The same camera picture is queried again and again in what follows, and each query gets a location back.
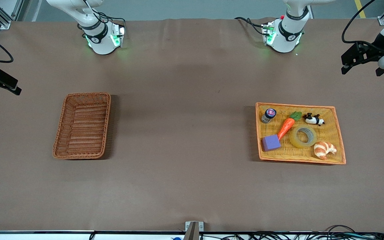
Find yellowish packing tape roll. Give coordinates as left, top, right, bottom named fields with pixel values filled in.
left=289, top=125, right=318, bottom=149

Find orange flat woven basket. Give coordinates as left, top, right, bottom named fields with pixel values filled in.
left=255, top=102, right=347, bottom=165

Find brown deep wicker basket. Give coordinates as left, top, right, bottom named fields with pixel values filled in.
left=52, top=92, right=111, bottom=160

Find black white panda toy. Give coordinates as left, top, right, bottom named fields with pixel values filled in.
left=303, top=113, right=326, bottom=126

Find orange toy carrot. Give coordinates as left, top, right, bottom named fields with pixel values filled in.
left=277, top=111, right=302, bottom=140

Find toy croissant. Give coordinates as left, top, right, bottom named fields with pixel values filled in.
left=313, top=141, right=337, bottom=161

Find small dark-lidded jar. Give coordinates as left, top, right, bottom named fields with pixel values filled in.
left=261, top=108, right=277, bottom=124

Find purple foam cube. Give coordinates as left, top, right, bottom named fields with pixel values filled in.
left=262, top=134, right=281, bottom=152

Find matte table cover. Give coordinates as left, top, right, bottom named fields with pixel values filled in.
left=0, top=17, right=384, bottom=233

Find black left arm base cable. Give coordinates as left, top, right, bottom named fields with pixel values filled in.
left=234, top=16, right=266, bottom=36

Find black right arm base cables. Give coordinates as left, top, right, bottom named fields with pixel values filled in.
left=77, top=0, right=127, bottom=32

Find black cable bundle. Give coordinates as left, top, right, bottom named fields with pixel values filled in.
left=199, top=225, right=384, bottom=240

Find metal edge bracket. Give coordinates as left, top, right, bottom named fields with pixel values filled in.
left=183, top=221, right=204, bottom=240

